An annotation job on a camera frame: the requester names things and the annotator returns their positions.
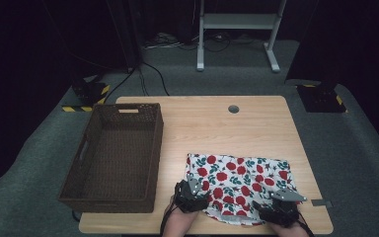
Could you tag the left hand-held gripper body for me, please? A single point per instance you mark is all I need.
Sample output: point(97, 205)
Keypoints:
point(187, 200)

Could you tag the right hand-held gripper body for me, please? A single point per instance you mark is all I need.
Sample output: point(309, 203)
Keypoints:
point(283, 212)

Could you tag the floral print shirt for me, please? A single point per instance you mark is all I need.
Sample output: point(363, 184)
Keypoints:
point(240, 177)

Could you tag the brown wicker basket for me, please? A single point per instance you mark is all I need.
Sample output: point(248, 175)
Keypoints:
point(118, 164)

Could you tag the person's right hand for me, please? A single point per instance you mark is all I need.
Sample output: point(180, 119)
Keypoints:
point(291, 232)

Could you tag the round table grommet hole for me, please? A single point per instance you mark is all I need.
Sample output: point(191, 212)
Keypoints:
point(233, 109)

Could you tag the black stand base striped tape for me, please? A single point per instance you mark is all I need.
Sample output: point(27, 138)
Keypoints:
point(90, 92)
point(320, 98)

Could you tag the white metal stand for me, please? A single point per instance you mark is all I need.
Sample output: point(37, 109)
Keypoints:
point(240, 21)

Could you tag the black stand post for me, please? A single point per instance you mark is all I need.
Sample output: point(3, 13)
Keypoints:
point(133, 39)

